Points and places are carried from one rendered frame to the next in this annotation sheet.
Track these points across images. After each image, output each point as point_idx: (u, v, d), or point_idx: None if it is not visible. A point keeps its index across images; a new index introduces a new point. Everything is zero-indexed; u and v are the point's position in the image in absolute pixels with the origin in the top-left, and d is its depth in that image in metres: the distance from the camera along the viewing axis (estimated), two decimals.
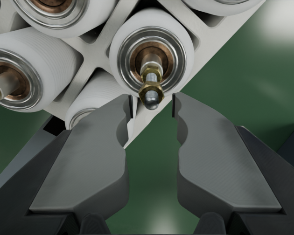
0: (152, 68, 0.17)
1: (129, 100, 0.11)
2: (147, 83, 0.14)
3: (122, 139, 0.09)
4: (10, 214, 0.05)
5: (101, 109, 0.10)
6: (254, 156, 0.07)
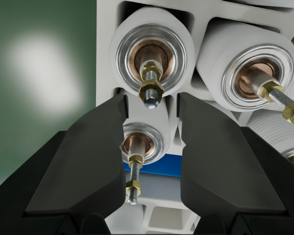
0: (157, 69, 0.17)
1: (124, 100, 0.11)
2: (156, 82, 0.13)
3: (117, 139, 0.09)
4: (6, 216, 0.05)
5: (96, 110, 0.10)
6: (258, 157, 0.07)
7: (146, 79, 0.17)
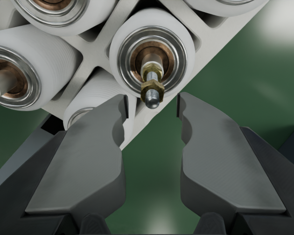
0: (157, 68, 0.17)
1: (124, 100, 0.11)
2: (154, 82, 0.14)
3: (117, 139, 0.09)
4: (6, 216, 0.05)
5: (96, 110, 0.10)
6: (258, 157, 0.07)
7: (148, 80, 0.17)
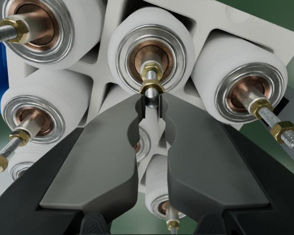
0: None
1: (142, 100, 0.11)
2: None
3: (133, 139, 0.09)
4: (22, 208, 0.05)
5: (114, 108, 0.10)
6: (241, 153, 0.07)
7: (151, 70, 0.17)
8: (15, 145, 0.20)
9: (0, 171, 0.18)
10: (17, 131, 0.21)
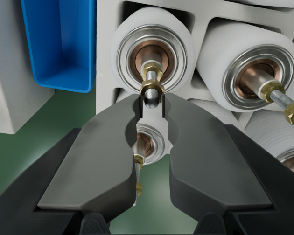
0: None
1: (139, 100, 0.11)
2: None
3: (130, 139, 0.09)
4: (19, 209, 0.05)
5: (111, 108, 0.10)
6: (243, 154, 0.07)
7: None
8: (156, 77, 0.16)
9: None
10: (150, 64, 0.17)
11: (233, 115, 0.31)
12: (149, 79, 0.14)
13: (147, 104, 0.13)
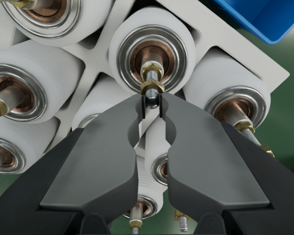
0: None
1: (142, 100, 0.11)
2: (177, 213, 0.22)
3: (133, 140, 0.09)
4: (22, 208, 0.05)
5: (114, 109, 0.10)
6: (241, 153, 0.07)
7: None
8: None
9: (144, 85, 0.13)
10: None
11: None
12: None
13: (156, 101, 0.12)
